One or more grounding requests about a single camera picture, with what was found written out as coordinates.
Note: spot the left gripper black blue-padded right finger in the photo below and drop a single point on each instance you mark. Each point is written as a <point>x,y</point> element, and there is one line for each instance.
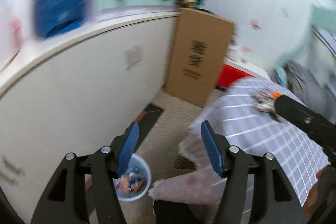
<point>274,199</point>

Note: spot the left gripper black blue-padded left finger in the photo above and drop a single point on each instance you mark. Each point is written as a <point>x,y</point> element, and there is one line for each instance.
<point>64,198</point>

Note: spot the white plastic trash bucket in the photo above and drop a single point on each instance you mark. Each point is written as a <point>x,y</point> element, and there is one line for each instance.
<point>135,182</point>

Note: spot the person's right hand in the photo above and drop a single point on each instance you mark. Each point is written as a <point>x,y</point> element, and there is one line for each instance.
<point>312,197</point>

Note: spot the grey folded quilt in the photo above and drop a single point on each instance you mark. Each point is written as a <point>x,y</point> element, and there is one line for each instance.
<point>305,87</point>

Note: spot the brown patterned wrapper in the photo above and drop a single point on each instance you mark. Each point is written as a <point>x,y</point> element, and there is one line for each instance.
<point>264,100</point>

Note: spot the grey checkered tablecloth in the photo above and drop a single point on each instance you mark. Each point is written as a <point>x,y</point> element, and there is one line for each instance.
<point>234,116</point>

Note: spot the red plastic bin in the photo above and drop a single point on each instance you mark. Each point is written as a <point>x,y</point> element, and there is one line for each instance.
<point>229,75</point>

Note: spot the white cabinet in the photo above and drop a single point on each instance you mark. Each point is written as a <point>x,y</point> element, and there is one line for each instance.
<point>77,100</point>

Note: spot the brown cardboard box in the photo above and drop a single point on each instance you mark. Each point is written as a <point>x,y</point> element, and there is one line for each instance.
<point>200,44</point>

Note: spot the blue tissue pack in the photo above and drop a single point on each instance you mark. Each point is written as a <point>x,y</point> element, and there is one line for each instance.
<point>56,17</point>

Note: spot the mint green bed frame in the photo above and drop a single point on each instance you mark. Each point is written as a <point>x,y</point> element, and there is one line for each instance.
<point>321,19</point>

